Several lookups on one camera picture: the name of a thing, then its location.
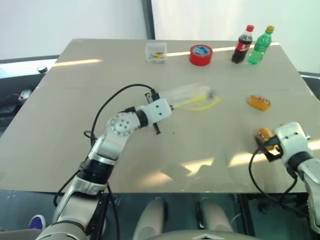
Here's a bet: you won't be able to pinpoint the blue shoe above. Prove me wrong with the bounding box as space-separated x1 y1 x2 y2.
28 214 47 232

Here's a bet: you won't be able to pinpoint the cola bottle red cap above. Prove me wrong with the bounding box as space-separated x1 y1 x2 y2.
231 24 255 65

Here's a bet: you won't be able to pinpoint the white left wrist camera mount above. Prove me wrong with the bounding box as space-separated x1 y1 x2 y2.
136 98 173 130

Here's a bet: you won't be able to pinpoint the grey rounded robot leg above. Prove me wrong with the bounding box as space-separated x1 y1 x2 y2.
132 197 169 240
198 197 235 235

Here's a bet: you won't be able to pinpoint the green bottle yellow cap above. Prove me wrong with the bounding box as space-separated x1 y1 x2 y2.
247 25 276 66

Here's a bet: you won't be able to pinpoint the black table frame leg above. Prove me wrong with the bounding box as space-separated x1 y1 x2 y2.
237 193 256 237

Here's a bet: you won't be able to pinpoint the dark vertical wall post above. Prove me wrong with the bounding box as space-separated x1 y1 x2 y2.
140 0 157 41

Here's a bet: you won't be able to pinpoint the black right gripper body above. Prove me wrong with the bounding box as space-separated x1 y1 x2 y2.
268 136 285 157

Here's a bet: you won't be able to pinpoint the dark side bench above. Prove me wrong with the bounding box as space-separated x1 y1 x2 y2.
0 55 61 131

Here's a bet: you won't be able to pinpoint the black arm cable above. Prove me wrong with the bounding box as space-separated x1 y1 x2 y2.
83 83 161 151
248 147 300 196

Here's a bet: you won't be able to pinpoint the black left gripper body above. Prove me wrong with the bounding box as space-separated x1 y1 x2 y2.
144 89 161 135

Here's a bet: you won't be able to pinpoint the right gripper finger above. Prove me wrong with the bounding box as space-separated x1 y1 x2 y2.
254 135 272 149
262 147 284 164

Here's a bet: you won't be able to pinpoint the red tape roll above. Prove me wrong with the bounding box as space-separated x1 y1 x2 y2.
188 44 214 67

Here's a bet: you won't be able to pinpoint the silver robot torso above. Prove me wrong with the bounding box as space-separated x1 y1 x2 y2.
147 229 261 240

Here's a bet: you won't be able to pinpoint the clear plastic zip bag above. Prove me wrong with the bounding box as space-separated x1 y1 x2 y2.
159 84 223 112

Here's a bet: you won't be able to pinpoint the red and black cables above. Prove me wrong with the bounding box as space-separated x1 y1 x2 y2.
0 93 26 113

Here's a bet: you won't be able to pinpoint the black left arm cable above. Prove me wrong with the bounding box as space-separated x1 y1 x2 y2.
83 83 161 151

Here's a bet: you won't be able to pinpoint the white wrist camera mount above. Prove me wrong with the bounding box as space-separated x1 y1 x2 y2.
273 121 313 166
136 98 173 130

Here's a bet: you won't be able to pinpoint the clear plastic box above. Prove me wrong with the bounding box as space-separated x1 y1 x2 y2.
145 42 168 65

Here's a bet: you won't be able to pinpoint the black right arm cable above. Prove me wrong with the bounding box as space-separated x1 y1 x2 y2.
248 147 300 196

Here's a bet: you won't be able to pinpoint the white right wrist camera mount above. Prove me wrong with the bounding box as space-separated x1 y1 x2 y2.
273 121 313 166

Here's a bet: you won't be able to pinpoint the small colourful clips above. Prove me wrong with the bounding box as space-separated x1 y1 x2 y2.
148 51 166 60

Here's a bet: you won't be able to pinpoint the orange packaged snack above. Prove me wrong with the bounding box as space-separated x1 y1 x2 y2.
247 94 272 112
254 126 281 152

